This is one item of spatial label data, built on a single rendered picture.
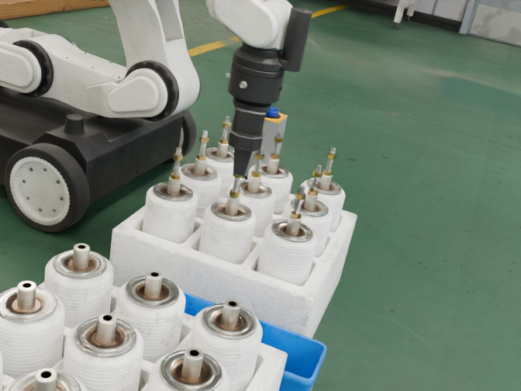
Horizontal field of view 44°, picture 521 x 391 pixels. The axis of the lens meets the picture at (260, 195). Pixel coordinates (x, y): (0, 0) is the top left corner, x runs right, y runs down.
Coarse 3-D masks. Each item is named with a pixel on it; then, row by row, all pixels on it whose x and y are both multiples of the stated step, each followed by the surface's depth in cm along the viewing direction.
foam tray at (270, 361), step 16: (112, 288) 101; (112, 304) 100; (192, 320) 97; (64, 336) 89; (272, 352) 94; (144, 368) 86; (256, 368) 94; (272, 368) 91; (144, 384) 87; (256, 384) 87; (272, 384) 89
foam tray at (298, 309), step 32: (128, 224) 120; (352, 224) 138; (128, 256) 118; (160, 256) 116; (192, 256) 114; (256, 256) 118; (192, 288) 116; (224, 288) 114; (256, 288) 111; (288, 288) 110; (320, 288) 114; (288, 320) 112
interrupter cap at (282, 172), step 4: (260, 164) 139; (264, 164) 139; (260, 168) 137; (264, 168) 138; (280, 168) 139; (284, 168) 139; (264, 172) 135; (268, 172) 136; (276, 172) 137; (280, 172) 137; (284, 172) 137; (288, 172) 137; (268, 176) 134; (272, 176) 134; (276, 176) 134; (280, 176) 135; (284, 176) 135
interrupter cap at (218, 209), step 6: (216, 204) 118; (222, 204) 118; (240, 204) 119; (216, 210) 115; (222, 210) 116; (240, 210) 118; (246, 210) 117; (222, 216) 113; (228, 216) 114; (234, 216) 114; (240, 216) 115; (246, 216) 115
